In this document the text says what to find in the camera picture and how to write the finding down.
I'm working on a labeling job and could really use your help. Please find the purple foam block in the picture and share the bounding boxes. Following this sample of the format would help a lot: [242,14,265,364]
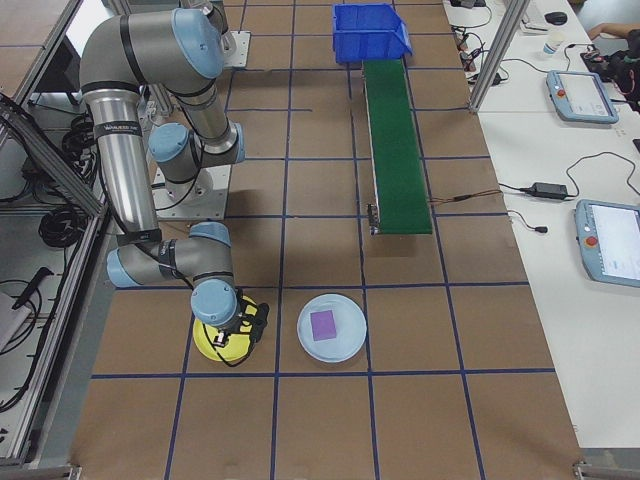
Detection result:
[309,309,339,342]

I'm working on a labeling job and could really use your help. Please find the bare person forearm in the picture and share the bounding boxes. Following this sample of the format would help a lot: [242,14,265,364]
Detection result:
[586,21,640,41]

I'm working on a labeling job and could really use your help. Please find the yellow plastic plate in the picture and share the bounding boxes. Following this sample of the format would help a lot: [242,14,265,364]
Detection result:
[192,292,265,362]

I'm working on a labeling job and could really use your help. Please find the light blue plastic plate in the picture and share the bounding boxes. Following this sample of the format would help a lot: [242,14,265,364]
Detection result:
[296,293,369,364]

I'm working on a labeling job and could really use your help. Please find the black handheld tool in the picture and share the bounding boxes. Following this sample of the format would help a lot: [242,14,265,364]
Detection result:
[11,267,54,309]

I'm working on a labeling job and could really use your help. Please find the green conveyor belt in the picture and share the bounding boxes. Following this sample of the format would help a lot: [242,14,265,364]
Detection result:
[360,58,434,239]

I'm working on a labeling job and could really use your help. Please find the grey flat sheet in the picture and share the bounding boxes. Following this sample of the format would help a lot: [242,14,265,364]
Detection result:
[0,291,37,352]

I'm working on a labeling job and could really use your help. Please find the blue plastic storage bin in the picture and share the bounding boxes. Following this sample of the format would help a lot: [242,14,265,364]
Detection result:
[331,2,415,64]

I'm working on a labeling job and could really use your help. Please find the black power adapter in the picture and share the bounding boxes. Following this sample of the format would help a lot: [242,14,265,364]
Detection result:
[532,181,570,198]

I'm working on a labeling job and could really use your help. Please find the black box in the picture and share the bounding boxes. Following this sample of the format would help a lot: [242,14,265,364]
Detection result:
[33,36,86,102]

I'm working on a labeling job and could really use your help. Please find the grey blue teach pendant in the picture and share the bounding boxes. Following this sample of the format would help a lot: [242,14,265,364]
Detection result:
[573,198,640,289]
[545,69,620,124]

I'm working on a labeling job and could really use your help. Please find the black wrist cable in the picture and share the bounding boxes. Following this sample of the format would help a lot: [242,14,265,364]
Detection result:
[149,244,254,369]

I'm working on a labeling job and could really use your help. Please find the black coiled cable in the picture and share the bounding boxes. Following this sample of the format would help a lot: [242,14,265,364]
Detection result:
[38,206,85,252]
[61,112,101,166]

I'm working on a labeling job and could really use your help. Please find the V-shaped metal bar frame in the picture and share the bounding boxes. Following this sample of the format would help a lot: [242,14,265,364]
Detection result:
[0,0,151,469]

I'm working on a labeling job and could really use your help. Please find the metal corner bracket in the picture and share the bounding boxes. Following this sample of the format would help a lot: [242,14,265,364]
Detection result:
[48,461,82,480]
[571,456,602,480]

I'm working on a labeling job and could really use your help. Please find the red and black conveyor wires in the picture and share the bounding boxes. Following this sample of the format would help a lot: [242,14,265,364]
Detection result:
[428,190,502,206]

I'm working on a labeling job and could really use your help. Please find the black cable with plug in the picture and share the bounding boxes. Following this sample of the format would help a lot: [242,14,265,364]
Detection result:
[506,211,549,236]

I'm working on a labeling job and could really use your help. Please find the black adapter cable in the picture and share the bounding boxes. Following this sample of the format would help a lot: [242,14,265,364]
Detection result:
[565,152,640,202]

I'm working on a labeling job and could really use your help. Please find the aluminium extrusion post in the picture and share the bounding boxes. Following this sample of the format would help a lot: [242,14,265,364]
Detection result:
[468,0,532,115]

